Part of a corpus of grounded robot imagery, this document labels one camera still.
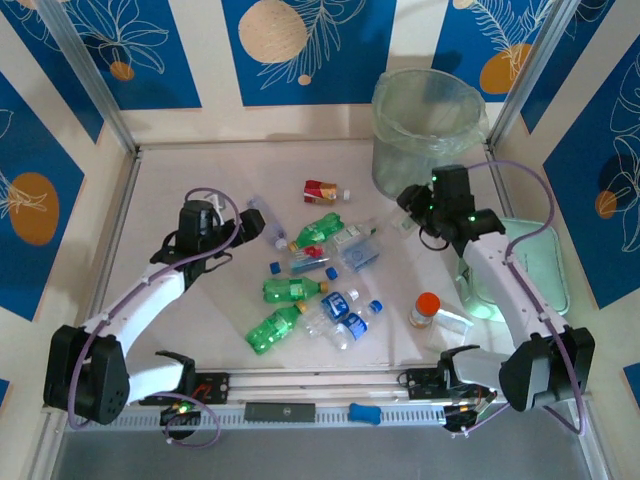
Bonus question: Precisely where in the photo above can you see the small jar with orange cap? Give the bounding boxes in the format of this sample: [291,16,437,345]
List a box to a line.
[408,292,442,330]

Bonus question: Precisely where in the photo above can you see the clear tea bottle green label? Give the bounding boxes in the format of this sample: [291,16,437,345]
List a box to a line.
[329,223,380,251]
[382,205,419,237]

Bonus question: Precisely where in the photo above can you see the clear bottle with pale label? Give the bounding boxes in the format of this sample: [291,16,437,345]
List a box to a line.
[246,194,290,250]

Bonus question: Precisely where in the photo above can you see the blue-label bottle with blue cap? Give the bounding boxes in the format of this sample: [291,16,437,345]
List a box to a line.
[327,298,385,351]

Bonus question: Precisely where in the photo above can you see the aluminium frame post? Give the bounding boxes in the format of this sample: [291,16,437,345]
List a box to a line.
[35,0,141,156]
[487,0,574,149]

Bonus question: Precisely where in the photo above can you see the red drink carton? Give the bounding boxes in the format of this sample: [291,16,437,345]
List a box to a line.
[302,179,340,206]

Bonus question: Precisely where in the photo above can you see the blue-label bottle with white cap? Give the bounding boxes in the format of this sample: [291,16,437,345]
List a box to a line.
[302,288,362,339]

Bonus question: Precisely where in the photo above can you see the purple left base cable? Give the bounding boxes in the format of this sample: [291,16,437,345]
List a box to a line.
[163,393,221,450]

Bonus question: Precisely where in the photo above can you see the clear plastic package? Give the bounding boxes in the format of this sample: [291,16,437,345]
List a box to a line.
[424,307,475,351]

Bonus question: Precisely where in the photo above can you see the aluminium rail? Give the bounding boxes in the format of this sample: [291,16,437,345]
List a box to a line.
[194,367,586,401]

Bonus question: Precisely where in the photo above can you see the clear plastic box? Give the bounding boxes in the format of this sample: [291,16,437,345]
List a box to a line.
[338,237,385,275]

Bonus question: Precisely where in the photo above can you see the green plastic soda bottle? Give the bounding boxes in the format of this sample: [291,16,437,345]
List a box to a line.
[287,212,347,252]
[262,277,330,305]
[244,300,308,356]

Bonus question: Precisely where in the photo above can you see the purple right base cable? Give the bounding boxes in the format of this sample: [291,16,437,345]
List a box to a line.
[448,399,512,440]

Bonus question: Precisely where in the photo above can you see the blue bone-shaped clip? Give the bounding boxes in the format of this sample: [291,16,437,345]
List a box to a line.
[348,402,383,426]

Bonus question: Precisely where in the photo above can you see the light green plastic tray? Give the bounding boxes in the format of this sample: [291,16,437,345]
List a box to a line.
[457,217,571,321]

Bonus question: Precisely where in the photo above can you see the blue-label bottle with red cap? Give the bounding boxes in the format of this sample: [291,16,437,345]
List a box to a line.
[286,243,334,275]

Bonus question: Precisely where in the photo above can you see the grey slotted cable duct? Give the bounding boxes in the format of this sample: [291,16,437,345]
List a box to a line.
[47,402,596,434]

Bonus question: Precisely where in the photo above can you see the wire mesh waste bin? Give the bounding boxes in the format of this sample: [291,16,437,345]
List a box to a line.
[372,134,451,202]

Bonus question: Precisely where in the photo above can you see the black rectangular bar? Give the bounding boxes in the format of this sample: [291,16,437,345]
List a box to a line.
[243,401,318,422]

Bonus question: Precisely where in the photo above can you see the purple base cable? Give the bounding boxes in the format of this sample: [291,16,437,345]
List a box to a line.
[163,393,221,450]
[448,399,512,440]

